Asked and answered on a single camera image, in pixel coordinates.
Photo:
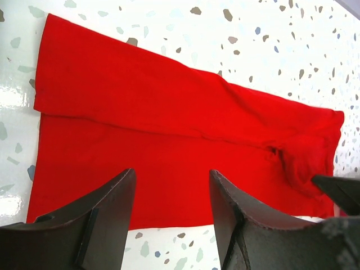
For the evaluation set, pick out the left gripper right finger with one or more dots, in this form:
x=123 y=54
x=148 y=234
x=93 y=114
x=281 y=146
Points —
x=253 y=235

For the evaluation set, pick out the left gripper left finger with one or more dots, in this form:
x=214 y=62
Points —
x=88 y=233

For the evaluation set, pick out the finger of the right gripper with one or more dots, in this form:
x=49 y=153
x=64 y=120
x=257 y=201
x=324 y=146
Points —
x=344 y=192

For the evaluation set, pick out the red t shirt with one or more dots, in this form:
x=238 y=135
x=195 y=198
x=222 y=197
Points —
x=107 y=106

